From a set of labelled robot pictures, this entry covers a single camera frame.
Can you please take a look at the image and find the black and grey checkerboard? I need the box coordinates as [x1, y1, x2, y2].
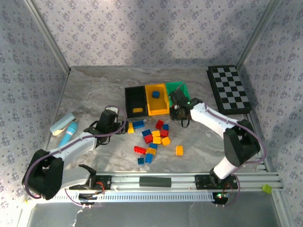
[206, 65, 253, 116]

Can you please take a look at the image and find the green plastic bin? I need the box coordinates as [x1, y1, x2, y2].
[165, 81, 192, 105]

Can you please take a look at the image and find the light blue stapler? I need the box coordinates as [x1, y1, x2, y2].
[49, 112, 79, 137]

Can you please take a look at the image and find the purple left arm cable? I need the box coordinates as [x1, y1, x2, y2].
[22, 105, 128, 199]

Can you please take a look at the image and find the aluminium frame post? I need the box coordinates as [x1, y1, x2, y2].
[236, 0, 284, 70]
[23, 0, 71, 73]

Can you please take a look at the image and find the yellow plastic bin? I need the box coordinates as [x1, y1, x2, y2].
[144, 83, 170, 117]

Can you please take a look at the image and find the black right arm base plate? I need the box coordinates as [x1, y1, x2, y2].
[194, 174, 239, 190]

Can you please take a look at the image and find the aluminium table edge rail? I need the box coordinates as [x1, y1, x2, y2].
[44, 68, 71, 148]
[236, 66, 273, 173]

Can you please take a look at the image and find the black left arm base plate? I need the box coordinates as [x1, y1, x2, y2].
[68, 174, 112, 190]

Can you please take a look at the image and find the aluminium mounting rail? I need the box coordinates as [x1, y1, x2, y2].
[63, 172, 284, 192]

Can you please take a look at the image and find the white slotted cable duct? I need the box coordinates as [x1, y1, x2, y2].
[52, 192, 214, 203]

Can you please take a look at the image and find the black rectangular block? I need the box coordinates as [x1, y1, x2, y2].
[139, 176, 172, 188]

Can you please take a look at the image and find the black plastic bin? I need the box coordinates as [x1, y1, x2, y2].
[125, 85, 150, 119]

